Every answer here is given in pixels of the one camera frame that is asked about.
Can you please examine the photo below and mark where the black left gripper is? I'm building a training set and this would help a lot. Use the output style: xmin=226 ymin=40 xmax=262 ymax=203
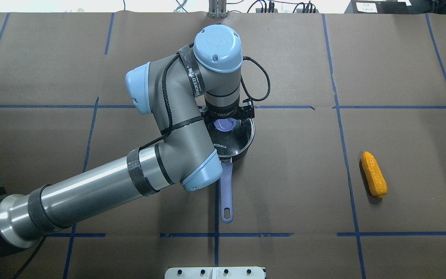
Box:
xmin=201 ymin=99 xmax=255 ymax=124

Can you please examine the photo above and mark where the glass lid blue knob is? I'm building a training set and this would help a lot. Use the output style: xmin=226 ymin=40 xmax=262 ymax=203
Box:
xmin=208 ymin=118 xmax=255 ymax=161

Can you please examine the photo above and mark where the dark blue saucepan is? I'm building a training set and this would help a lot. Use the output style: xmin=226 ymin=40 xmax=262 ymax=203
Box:
xmin=208 ymin=118 xmax=255 ymax=224

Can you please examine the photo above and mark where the yellow toy corn cob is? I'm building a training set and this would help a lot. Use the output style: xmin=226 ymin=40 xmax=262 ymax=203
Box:
xmin=361 ymin=151 xmax=388 ymax=198

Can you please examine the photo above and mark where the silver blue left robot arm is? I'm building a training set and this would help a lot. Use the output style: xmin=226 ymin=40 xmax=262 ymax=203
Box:
xmin=0 ymin=24 xmax=253 ymax=257

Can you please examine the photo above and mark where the black box white label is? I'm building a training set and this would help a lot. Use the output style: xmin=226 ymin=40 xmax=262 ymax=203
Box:
xmin=344 ymin=0 xmax=411 ymax=14

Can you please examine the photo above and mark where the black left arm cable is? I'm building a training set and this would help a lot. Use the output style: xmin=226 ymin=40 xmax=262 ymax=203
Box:
xmin=138 ymin=50 xmax=271 ymax=150

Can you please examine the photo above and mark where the aluminium frame post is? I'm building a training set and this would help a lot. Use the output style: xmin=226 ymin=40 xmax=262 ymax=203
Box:
xmin=208 ymin=0 xmax=228 ymax=18

